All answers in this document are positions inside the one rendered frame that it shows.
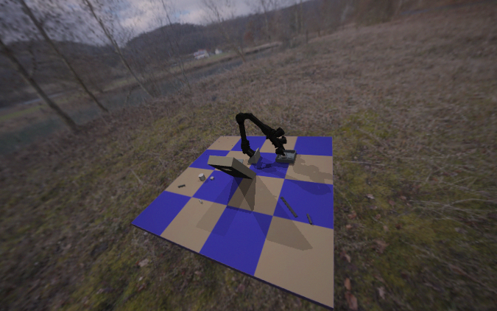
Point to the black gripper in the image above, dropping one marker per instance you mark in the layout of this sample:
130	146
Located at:
280	148

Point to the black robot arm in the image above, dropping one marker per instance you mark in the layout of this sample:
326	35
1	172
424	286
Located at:
270	133

